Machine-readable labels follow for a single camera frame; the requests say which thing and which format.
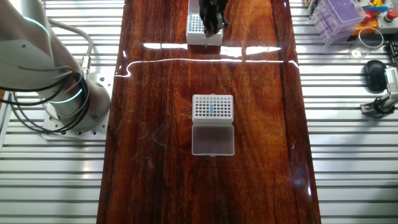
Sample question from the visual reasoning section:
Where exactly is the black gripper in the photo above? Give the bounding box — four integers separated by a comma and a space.
199, 0, 229, 38

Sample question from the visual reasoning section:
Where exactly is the colourful plastic toy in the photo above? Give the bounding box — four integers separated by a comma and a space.
363, 0, 389, 15

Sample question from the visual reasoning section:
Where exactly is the black keyboard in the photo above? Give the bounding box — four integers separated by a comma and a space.
388, 40, 398, 68

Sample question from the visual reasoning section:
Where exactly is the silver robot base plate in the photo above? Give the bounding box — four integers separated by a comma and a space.
42, 73, 114, 141

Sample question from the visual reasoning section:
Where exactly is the red emergency stop button box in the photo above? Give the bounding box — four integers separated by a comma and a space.
374, 8, 398, 34

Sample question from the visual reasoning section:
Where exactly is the purple pipette tip box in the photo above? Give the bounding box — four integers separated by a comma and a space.
310, 0, 367, 47

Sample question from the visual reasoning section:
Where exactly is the white hinged pipette tip box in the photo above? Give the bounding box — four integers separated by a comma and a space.
185, 0, 224, 47
191, 93, 236, 157

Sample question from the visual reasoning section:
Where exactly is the silver depth camera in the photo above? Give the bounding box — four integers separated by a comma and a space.
384, 66, 398, 94

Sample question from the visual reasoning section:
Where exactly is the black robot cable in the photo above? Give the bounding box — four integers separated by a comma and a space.
0, 63, 91, 134

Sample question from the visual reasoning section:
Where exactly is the glossy wooden board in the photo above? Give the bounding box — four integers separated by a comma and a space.
96, 0, 322, 224

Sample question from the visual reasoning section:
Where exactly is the clear plastic cup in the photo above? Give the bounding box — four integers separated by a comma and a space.
347, 27, 385, 60

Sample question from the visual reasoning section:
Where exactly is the grey cable with metal connector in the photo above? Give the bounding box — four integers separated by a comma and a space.
46, 17, 95, 77

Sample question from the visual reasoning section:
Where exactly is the black computer mouse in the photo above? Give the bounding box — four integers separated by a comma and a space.
364, 59, 388, 93

